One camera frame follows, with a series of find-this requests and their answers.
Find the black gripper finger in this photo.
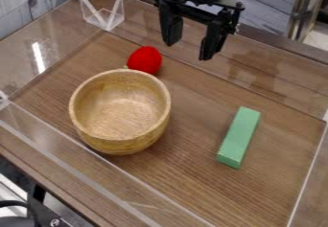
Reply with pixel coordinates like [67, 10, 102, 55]
[159, 0, 183, 46]
[198, 10, 234, 60]

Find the red knitted strawberry fruit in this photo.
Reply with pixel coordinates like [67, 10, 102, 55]
[126, 46, 163, 75]

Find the green rectangular block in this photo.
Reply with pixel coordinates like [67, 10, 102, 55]
[217, 106, 261, 169]

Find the round wooden bowl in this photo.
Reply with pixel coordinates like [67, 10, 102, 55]
[68, 69, 171, 155]

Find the metal table leg background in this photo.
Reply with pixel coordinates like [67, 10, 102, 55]
[286, 0, 323, 42]

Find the clear acrylic corner bracket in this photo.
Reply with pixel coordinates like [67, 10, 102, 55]
[79, 0, 124, 32]

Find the black cable lower left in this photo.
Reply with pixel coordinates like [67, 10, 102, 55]
[0, 199, 32, 227]

